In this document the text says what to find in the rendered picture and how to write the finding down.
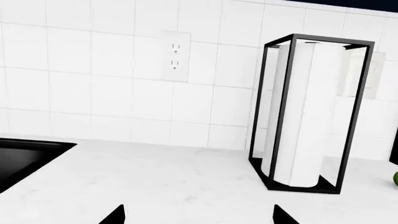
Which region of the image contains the white paper towel roll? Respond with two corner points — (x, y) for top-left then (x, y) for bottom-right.
(261, 39), (345, 189)

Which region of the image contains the white wall switch plate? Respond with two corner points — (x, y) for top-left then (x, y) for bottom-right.
(341, 50), (387, 100)

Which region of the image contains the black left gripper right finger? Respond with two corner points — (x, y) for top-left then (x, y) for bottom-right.
(273, 203), (300, 224)

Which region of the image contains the black kitchen sink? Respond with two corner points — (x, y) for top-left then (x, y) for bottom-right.
(0, 136), (78, 194)

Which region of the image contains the black appliance edge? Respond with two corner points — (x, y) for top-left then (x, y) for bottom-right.
(389, 125), (398, 166)

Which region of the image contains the white double wall outlet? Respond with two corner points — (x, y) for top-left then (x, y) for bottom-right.
(159, 29), (192, 83)

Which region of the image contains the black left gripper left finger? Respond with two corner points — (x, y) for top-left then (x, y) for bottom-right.
(98, 203), (126, 224)

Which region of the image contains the dark blue upper cabinet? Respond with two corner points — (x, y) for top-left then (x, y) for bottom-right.
(281, 0), (398, 12)

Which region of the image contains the black wire paper towel holder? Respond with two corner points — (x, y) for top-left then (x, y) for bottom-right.
(248, 34), (376, 195)

